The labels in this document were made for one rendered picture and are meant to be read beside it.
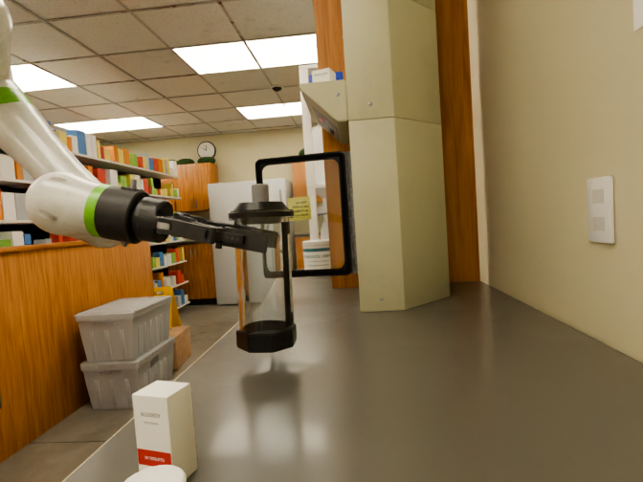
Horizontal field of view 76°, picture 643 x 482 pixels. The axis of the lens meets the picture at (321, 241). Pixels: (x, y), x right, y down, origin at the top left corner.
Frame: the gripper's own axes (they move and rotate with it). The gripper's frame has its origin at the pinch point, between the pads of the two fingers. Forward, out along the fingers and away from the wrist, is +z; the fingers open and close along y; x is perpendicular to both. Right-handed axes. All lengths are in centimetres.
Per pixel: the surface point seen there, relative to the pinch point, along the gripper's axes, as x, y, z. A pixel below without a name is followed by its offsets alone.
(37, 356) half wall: 110, 163, -156
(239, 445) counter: 19.8, -25.9, 7.0
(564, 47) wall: -46, 19, 50
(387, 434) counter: 16.0, -24.6, 22.4
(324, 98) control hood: -33.5, 33.9, 3.1
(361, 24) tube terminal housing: -52, 34, 9
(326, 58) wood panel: -56, 71, -3
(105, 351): 110, 190, -129
